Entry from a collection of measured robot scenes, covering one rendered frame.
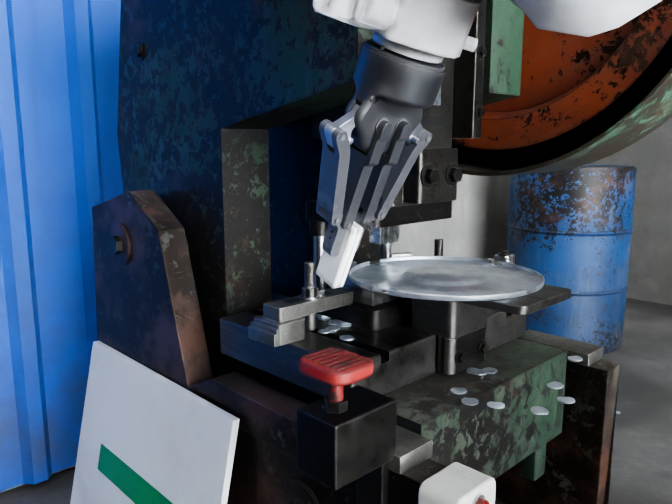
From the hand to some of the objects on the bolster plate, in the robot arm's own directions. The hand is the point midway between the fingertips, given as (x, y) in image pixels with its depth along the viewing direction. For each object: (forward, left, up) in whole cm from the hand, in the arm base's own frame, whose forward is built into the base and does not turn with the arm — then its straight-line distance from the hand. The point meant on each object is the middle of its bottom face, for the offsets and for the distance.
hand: (338, 251), depth 61 cm
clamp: (+22, -18, -17) cm, 33 cm away
